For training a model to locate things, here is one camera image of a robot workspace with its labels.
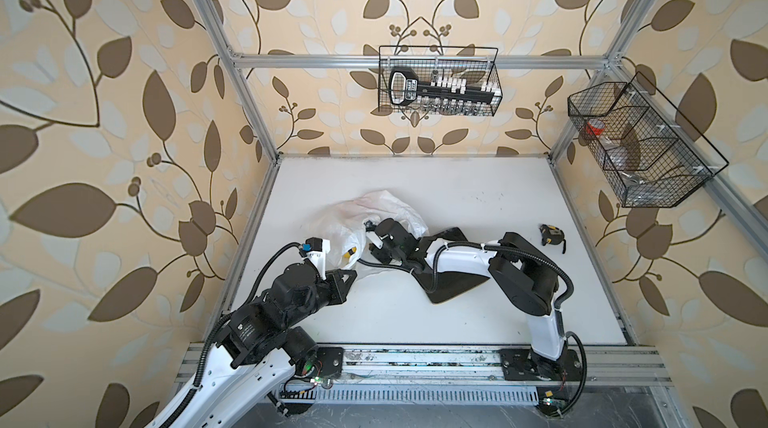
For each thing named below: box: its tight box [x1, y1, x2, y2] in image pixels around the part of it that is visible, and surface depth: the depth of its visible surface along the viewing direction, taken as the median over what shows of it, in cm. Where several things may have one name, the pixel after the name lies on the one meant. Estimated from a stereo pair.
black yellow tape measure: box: [538, 224, 566, 254], surface depth 97 cm
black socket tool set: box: [388, 68, 502, 105], surface depth 85 cm
